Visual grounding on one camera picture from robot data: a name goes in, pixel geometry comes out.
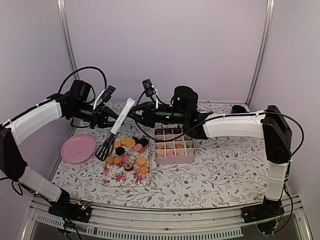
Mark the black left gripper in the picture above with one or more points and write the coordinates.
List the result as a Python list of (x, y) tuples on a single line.
[(100, 116)]

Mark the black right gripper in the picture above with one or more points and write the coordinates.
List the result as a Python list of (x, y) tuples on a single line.
[(148, 114)]

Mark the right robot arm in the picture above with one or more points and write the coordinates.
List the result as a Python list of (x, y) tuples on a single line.
[(269, 124)]

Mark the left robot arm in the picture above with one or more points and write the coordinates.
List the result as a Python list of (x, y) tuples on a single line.
[(69, 105)]

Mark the black sandwich cookie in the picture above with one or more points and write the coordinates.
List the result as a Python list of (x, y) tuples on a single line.
[(143, 141)]

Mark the pink sandwich cookie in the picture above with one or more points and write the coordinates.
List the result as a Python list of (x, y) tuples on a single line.
[(138, 147)]

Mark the pink round plate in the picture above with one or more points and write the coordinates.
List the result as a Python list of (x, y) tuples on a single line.
[(78, 148)]

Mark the yellow dotted round biscuit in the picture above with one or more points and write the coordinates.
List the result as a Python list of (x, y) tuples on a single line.
[(141, 160)]

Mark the floral patterned tablecloth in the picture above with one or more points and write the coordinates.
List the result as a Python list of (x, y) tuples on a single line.
[(227, 171)]

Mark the floral rectangular tray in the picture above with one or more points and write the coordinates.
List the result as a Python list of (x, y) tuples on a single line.
[(114, 174)]

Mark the chocolate sprinkle donut cookie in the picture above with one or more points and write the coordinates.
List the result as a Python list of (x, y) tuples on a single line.
[(128, 166)]

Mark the pink tin with white dividers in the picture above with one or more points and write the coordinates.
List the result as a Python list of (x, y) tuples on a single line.
[(174, 151)]

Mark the swirl butter cookie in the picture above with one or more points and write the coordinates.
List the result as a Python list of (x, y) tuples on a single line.
[(144, 170)]

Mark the green sandwich cookie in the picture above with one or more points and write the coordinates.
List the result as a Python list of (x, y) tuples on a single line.
[(189, 145)]

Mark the dark blue mug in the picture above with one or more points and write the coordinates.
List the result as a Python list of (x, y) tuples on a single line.
[(238, 109)]

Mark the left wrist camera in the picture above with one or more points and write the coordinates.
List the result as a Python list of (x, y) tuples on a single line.
[(104, 96)]

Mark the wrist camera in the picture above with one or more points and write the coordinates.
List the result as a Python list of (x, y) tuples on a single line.
[(149, 93), (104, 96)]

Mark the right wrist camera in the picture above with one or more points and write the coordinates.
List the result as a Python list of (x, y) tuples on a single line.
[(149, 93)]

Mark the aluminium front rail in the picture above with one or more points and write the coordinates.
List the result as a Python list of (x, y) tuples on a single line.
[(111, 222)]

